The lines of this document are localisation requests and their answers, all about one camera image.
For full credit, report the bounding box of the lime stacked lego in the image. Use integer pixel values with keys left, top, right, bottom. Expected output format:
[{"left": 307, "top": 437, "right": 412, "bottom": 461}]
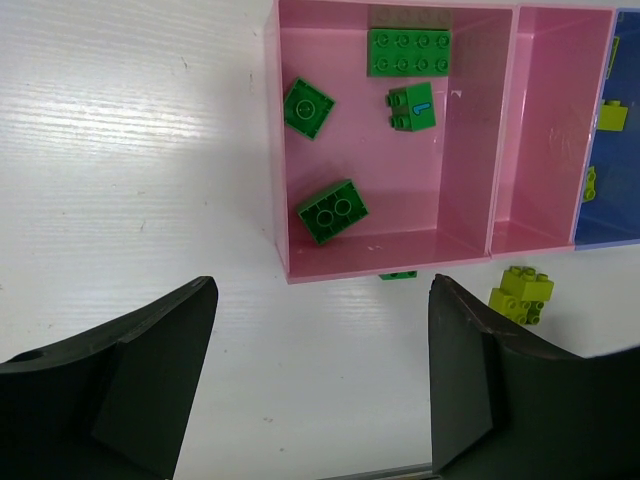
[{"left": 488, "top": 266, "right": 554, "bottom": 325}]

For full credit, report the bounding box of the dark green upturned lego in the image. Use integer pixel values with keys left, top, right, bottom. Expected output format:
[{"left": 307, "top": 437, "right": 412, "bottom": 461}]
[{"left": 296, "top": 179, "right": 369, "bottom": 245}]

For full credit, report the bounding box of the small dark green lego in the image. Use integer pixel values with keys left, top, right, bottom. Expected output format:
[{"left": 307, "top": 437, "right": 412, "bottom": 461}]
[{"left": 283, "top": 77, "right": 335, "bottom": 140}]

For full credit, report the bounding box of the small pink bin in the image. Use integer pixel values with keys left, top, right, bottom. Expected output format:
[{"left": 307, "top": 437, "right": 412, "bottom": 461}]
[{"left": 490, "top": 5, "right": 615, "bottom": 257}]

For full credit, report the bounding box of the dark blue bin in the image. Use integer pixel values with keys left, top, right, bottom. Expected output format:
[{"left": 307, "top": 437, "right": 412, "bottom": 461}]
[{"left": 574, "top": 9, "right": 639, "bottom": 250}]

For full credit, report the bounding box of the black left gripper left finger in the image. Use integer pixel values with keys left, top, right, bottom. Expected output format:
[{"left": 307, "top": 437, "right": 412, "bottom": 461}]
[{"left": 1, "top": 276, "right": 218, "bottom": 479}]

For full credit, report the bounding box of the dark green square lego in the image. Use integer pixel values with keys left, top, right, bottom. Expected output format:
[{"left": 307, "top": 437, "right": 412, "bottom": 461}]
[{"left": 379, "top": 270, "right": 418, "bottom": 281}]

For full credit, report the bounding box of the dark green long lego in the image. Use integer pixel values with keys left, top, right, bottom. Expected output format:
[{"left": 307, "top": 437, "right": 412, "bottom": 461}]
[{"left": 367, "top": 28, "right": 452, "bottom": 77}]

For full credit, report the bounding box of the lime long lego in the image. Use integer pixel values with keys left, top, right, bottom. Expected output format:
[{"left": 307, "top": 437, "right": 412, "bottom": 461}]
[{"left": 597, "top": 100, "right": 628, "bottom": 132}]

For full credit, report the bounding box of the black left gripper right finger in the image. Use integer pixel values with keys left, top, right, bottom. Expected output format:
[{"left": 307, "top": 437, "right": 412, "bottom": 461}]
[{"left": 428, "top": 275, "right": 639, "bottom": 479}]

